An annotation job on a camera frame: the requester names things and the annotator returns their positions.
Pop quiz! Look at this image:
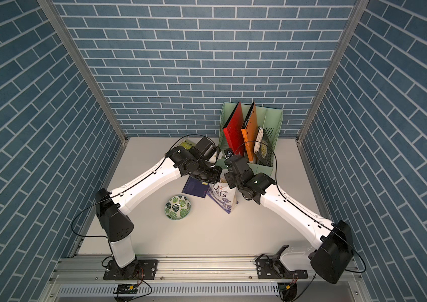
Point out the white purple oats bag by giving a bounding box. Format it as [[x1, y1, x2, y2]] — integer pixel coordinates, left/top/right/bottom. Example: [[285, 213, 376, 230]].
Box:
[[207, 182, 238, 214]]

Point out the green leaf pattern bowl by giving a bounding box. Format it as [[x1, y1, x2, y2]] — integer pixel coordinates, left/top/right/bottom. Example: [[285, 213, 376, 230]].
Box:
[[164, 195, 191, 220]]

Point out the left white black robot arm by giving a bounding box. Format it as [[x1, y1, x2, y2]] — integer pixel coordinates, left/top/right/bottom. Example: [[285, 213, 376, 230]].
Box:
[[95, 137, 222, 269]]

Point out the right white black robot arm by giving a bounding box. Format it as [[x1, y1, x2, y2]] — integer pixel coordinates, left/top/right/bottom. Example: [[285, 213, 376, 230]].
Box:
[[225, 148, 354, 284]]

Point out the green comic book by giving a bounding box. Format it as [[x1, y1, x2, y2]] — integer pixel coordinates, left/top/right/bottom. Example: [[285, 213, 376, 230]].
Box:
[[178, 138, 195, 150]]

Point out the dark blue book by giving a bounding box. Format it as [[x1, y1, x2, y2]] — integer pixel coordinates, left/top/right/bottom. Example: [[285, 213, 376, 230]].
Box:
[[182, 177, 209, 198]]

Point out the black worn book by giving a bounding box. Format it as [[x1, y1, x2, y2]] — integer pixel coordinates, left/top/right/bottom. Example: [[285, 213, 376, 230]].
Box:
[[254, 127, 273, 167]]

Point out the red folder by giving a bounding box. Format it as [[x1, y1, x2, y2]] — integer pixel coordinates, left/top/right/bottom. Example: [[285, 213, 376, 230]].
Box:
[[223, 102, 245, 156]]

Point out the orange folder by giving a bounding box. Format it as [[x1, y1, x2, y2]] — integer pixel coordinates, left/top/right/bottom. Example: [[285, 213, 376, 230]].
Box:
[[241, 102, 258, 164]]

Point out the mint green file organizer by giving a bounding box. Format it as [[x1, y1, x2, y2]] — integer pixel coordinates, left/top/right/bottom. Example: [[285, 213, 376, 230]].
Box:
[[218, 102, 283, 176]]

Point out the small black electronics board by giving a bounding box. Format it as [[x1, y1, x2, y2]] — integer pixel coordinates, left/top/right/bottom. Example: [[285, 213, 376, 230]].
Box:
[[113, 284, 139, 296]]

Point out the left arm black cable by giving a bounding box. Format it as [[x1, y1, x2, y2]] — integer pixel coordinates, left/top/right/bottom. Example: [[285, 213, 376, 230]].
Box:
[[70, 133, 222, 239]]

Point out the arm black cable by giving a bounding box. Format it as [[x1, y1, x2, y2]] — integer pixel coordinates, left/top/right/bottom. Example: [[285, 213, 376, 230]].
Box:
[[234, 140, 367, 274], [70, 133, 222, 239]]

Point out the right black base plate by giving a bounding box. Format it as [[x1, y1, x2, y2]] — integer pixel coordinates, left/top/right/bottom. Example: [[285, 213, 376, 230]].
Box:
[[254, 258, 309, 279]]

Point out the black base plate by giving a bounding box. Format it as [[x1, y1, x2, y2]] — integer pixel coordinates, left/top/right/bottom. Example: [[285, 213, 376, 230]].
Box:
[[103, 259, 159, 281], [254, 258, 309, 279]]

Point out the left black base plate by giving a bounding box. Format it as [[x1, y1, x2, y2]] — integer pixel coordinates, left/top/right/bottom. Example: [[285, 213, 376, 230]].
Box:
[[103, 259, 159, 281]]

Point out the white perforated cable duct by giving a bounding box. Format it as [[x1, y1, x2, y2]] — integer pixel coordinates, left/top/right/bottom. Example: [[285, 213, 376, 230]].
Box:
[[57, 282, 279, 298]]

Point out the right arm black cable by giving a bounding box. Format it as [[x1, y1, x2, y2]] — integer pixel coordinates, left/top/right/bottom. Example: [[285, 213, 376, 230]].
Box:
[[234, 140, 367, 274]]

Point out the aluminium mounting rail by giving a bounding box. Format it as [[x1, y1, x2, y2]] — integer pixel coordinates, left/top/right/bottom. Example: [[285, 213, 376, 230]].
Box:
[[49, 254, 365, 286]]

